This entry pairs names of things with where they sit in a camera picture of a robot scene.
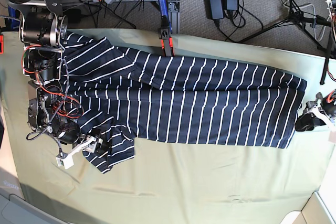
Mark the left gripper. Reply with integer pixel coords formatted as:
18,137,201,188
295,92,335,132

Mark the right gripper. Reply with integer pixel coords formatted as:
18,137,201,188
68,129,110,161

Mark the navy white striped T-shirt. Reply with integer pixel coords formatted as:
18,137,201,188
61,33,307,173

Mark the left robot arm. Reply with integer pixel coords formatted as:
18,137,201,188
295,0,335,132

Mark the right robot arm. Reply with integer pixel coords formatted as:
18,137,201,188
7,0,107,168

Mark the grey plastic bin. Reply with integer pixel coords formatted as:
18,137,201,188
1,168,65,223

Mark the blue orange centre clamp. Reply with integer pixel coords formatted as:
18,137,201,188
158,0,174,57

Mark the blue orange clamp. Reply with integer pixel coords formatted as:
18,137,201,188
1,6,20,55
158,0,174,57

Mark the blue orange left clamp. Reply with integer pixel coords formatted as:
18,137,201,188
1,6,20,55

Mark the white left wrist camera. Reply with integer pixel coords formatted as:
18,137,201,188
328,131,336,145

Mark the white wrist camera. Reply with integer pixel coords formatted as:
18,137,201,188
328,131,336,145
56,154,74,169

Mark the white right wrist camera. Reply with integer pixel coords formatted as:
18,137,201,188
56,154,74,169

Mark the black camera tripod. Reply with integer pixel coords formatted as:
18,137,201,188
237,0,336,59

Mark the aluminium frame post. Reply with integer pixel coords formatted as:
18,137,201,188
167,0,181,34

